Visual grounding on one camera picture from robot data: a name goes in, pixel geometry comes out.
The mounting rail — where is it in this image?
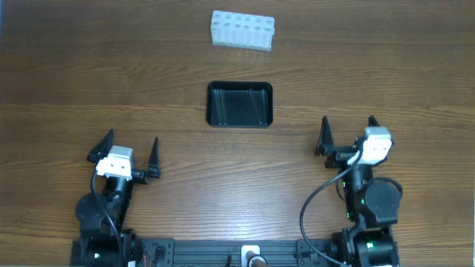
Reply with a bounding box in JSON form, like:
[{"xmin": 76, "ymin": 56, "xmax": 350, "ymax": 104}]
[{"xmin": 70, "ymin": 237, "xmax": 401, "ymax": 267}]

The black tray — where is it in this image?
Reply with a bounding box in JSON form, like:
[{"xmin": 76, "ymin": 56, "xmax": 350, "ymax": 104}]
[{"xmin": 206, "ymin": 80, "xmax": 275, "ymax": 129}]

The clear test tube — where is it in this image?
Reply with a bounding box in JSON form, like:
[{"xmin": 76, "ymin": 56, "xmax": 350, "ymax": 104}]
[
  {"xmin": 214, "ymin": 88, "xmax": 222, "ymax": 126},
  {"xmin": 248, "ymin": 88, "xmax": 262, "ymax": 126},
  {"xmin": 220, "ymin": 88, "xmax": 228, "ymax": 126},
  {"xmin": 261, "ymin": 88, "xmax": 269, "ymax": 126}
]

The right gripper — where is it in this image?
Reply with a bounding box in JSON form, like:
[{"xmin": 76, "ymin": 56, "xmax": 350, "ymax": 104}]
[{"xmin": 314, "ymin": 114, "xmax": 382, "ymax": 170}]

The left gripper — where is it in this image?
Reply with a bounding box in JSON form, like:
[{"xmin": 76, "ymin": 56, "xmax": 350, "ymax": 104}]
[{"xmin": 87, "ymin": 128, "xmax": 162, "ymax": 185}]

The white test tube rack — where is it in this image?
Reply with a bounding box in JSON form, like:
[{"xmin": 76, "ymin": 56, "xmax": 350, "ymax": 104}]
[{"xmin": 210, "ymin": 10, "xmax": 276, "ymax": 52}]

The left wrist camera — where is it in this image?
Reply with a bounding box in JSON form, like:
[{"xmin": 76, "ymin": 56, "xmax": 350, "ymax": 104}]
[{"xmin": 95, "ymin": 145, "xmax": 135, "ymax": 182}]

